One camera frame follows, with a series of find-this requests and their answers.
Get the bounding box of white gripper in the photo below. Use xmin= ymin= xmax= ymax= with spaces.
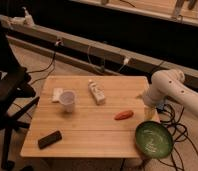
xmin=142 ymin=87 xmax=164 ymax=108

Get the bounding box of dark brown eraser block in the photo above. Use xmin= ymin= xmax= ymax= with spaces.
xmin=38 ymin=131 xmax=62 ymax=149

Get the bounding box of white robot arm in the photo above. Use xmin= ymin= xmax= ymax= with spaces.
xmin=142 ymin=69 xmax=198 ymax=118

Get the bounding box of white ceramic cup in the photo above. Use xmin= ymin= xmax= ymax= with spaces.
xmin=59 ymin=91 xmax=75 ymax=113

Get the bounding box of yellow sponge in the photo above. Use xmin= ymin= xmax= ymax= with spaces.
xmin=144 ymin=107 xmax=156 ymax=121

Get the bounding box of orange carrot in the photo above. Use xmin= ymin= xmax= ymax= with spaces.
xmin=114 ymin=110 xmax=134 ymax=120

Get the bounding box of green bowl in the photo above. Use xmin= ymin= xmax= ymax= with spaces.
xmin=135 ymin=121 xmax=174 ymax=159

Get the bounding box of white tube bottle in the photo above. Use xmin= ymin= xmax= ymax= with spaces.
xmin=88 ymin=80 xmax=106 ymax=105

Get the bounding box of wooden table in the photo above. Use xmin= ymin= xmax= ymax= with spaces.
xmin=21 ymin=76 xmax=148 ymax=158

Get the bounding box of white cloth piece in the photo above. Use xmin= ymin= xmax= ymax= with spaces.
xmin=52 ymin=88 xmax=63 ymax=103

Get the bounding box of black office chair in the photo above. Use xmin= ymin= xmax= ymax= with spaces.
xmin=0 ymin=13 xmax=41 ymax=171

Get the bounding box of white spray bottle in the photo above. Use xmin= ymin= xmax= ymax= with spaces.
xmin=10 ymin=6 xmax=36 ymax=28

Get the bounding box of black cable bundle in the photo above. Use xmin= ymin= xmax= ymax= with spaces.
xmin=156 ymin=103 xmax=198 ymax=169

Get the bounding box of long metal rail beam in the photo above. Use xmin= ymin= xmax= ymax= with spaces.
xmin=0 ymin=15 xmax=198 ymax=90

